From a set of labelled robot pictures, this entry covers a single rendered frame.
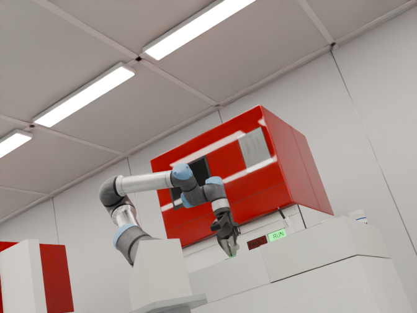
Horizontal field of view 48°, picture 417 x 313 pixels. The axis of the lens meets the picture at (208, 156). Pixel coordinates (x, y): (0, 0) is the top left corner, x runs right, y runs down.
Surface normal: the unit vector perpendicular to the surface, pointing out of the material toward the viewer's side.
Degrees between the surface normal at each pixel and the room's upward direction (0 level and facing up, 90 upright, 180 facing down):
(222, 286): 90
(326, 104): 90
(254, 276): 90
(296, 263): 90
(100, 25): 180
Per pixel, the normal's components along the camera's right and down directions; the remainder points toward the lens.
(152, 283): 0.64, -0.44
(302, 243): -0.51, -0.20
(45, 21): 0.25, 0.90
